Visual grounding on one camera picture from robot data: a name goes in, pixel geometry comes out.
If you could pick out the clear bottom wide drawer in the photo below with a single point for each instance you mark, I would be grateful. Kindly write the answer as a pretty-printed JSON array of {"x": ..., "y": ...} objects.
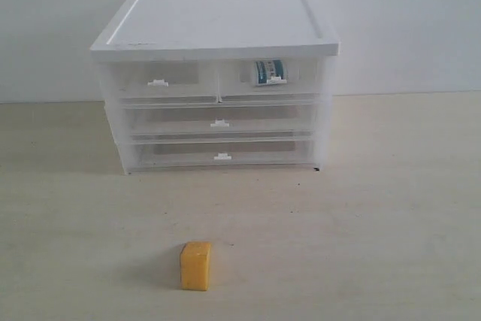
[{"x": 257, "y": 152}]

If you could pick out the white plastic drawer cabinet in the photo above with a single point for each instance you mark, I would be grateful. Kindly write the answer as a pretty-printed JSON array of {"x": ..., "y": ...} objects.
[{"x": 216, "y": 31}]

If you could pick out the white blue medicine bottle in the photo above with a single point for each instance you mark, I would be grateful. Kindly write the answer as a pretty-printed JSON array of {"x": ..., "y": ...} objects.
[{"x": 271, "y": 72}]

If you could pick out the yellow sponge block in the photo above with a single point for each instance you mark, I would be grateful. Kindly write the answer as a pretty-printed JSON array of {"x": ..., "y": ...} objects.
[{"x": 195, "y": 266}]

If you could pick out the clear middle wide drawer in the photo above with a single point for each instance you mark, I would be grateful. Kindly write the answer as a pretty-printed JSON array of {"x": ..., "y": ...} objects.
[{"x": 263, "y": 118}]

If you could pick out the clear wide drawer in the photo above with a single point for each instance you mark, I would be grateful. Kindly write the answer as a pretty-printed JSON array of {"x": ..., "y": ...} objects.
[
  {"x": 257, "y": 152},
  {"x": 263, "y": 118}
]

